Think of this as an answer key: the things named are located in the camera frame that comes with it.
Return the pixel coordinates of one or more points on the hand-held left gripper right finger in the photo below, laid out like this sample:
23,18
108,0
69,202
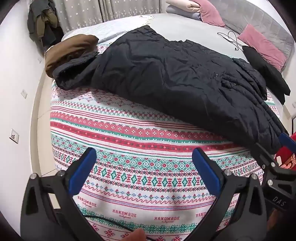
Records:
205,172

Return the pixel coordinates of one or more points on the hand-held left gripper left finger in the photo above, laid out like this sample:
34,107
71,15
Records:
83,171

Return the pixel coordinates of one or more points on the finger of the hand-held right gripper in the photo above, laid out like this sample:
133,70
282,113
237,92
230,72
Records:
263,154
286,140

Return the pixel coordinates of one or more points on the black down jacket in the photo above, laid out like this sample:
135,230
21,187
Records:
161,76

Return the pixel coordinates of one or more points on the hanging dark clothes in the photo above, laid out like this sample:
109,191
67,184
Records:
39,20

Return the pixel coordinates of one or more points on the person's right hand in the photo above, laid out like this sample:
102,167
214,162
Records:
274,217

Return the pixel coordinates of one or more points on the person's left hand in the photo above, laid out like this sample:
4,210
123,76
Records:
134,235

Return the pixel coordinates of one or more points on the patterned knit-print blanket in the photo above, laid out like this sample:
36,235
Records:
138,143

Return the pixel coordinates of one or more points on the black cloth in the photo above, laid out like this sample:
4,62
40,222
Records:
266,69

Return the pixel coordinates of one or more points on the pink pillow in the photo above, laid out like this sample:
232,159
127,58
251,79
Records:
209,14
261,44

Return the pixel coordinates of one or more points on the grey padded headboard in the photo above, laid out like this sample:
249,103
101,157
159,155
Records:
266,25

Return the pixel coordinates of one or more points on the brown fleece cloth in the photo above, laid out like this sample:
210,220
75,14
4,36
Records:
69,45

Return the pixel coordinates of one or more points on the light blue quilted cover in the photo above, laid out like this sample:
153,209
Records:
104,29

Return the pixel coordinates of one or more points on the grey bed sheet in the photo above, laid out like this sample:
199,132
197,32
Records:
185,27

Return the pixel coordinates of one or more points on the grey patterned curtain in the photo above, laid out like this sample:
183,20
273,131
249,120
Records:
92,11

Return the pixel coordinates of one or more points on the folded grey blanket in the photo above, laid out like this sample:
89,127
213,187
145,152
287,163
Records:
180,14

